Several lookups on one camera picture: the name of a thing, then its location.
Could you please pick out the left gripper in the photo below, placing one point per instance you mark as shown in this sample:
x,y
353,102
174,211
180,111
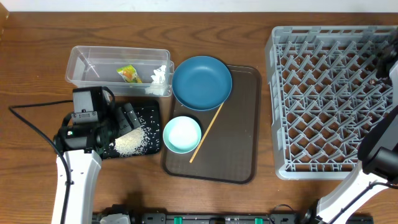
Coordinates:
x,y
124,126

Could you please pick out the pile of rice grains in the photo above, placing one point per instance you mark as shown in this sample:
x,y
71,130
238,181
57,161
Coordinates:
x,y
132,141

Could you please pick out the yellow green snack wrapper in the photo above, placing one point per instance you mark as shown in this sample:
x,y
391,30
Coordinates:
x,y
129,74

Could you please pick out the white tissue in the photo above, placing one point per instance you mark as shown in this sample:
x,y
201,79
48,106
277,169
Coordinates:
x,y
158,79

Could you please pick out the mint green bowl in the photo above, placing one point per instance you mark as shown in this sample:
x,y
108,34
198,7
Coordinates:
x,y
182,134

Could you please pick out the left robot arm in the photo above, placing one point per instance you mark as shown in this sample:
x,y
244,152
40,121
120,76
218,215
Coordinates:
x,y
86,132

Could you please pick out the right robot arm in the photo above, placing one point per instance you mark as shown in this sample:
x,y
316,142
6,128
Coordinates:
x,y
376,169

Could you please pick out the grey dishwasher rack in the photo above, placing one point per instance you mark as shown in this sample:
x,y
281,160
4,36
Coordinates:
x,y
325,96

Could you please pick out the black plastic tray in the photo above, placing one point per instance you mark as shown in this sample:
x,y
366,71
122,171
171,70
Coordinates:
x,y
152,118

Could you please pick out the clear plastic bin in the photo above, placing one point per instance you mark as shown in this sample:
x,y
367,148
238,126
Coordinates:
x,y
97,65

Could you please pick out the dark blue plate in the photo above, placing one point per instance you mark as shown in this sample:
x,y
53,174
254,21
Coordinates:
x,y
202,83

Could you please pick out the wooden chopstick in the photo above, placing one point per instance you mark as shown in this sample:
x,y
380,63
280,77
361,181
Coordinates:
x,y
206,133

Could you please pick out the brown plastic serving tray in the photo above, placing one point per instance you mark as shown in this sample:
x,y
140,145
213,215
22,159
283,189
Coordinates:
x,y
229,151

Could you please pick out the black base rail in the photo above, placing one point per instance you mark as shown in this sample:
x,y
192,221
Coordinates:
x,y
120,214

